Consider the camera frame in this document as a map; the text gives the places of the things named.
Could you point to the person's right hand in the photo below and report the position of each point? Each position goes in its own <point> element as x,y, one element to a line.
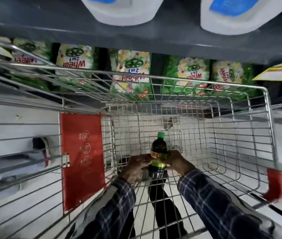
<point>180,163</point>

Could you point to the person's left hand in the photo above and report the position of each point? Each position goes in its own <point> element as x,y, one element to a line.
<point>132,170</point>

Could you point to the person's left fingers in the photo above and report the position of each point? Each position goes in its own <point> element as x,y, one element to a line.
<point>142,160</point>

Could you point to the person's right fingers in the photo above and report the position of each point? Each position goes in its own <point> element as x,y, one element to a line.
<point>171,158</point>

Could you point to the dark bottle with green cap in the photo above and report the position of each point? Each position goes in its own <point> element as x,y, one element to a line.
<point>159,146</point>

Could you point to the person's left forearm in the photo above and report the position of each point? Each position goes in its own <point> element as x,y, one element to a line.
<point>116,211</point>

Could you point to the person's right forearm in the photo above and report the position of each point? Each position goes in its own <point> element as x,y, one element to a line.
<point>218,204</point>

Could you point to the person's dark trousers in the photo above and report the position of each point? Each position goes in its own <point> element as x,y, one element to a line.
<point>164,211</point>

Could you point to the red plastic cart seat panel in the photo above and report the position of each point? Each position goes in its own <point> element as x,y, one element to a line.
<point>81,166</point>

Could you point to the green floral detergent packet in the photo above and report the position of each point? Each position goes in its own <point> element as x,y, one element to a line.
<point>29,51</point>
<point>132,69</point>
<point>192,70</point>
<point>75,59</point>
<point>229,73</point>

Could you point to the white and red shoe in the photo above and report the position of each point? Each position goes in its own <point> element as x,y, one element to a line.
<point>45,151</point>

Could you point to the yellow and white packet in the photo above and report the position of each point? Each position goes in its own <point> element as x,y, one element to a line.
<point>280,70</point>

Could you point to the white jug with blue label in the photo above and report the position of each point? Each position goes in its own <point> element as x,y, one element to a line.
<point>243,22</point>
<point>123,12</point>

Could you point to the dark grey store shelf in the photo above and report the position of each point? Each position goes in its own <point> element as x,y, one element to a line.
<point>56,27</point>

